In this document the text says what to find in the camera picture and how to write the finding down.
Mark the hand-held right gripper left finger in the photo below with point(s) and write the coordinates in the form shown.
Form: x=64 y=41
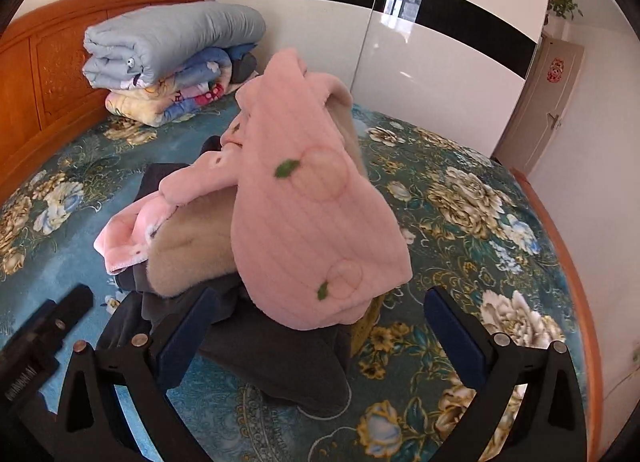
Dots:
x=187 y=337

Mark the light blue folded quilt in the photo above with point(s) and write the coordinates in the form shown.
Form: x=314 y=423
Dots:
x=170 y=36

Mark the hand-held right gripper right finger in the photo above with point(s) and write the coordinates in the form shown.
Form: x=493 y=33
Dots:
x=457 y=337

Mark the wooden bed frame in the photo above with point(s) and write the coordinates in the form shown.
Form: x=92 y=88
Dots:
x=575 y=302

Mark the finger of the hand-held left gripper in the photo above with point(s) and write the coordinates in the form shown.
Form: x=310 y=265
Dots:
x=75 y=304

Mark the wooden headboard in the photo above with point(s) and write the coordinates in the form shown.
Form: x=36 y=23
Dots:
x=45 y=81

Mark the floral folded quilt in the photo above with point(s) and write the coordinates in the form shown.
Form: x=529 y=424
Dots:
x=165 y=101

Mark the beige door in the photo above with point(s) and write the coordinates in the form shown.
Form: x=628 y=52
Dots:
x=545 y=106

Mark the light pink fleece garment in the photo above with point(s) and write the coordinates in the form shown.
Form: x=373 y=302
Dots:
x=125 y=237

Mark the dark grey hoodie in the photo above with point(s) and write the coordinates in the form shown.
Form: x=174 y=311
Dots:
x=280 y=367

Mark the red door decoration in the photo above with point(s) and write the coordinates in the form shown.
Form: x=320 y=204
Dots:
x=556 y=69

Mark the white wardrobe with black stripe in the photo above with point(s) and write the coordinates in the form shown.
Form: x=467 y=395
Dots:
x=450 y=66

